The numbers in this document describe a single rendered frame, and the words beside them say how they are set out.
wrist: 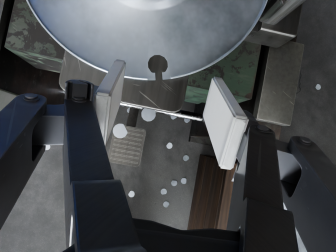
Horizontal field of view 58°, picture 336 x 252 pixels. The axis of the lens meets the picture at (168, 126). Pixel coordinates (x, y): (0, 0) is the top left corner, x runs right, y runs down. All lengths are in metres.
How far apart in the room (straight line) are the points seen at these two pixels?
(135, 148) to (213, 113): 0.78
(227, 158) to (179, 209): 1.01
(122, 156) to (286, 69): 0.59
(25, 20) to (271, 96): 0.40
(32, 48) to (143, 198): 0.76
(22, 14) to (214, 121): 0.41
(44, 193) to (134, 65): 0.89
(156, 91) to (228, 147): 0.20
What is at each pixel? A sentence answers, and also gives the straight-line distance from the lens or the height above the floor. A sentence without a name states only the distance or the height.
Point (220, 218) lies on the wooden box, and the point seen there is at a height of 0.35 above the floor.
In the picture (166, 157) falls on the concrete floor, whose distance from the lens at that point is 1.13.
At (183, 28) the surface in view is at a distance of 0.36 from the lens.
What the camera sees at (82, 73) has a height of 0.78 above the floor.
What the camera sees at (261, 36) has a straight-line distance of 0.50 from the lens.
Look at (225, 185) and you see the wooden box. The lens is 0.81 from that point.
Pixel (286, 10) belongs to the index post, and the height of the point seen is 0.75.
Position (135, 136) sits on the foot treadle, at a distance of 0.96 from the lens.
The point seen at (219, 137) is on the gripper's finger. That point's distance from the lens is 0.17.
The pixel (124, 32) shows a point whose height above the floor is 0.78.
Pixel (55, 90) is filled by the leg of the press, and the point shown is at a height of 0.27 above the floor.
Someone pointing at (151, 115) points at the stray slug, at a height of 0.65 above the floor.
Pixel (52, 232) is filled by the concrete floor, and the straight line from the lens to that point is 1.21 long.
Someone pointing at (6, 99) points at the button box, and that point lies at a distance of 0.58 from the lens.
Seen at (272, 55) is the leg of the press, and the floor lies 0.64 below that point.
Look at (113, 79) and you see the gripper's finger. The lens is 0.16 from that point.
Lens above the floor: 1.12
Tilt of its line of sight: 84 degrees down
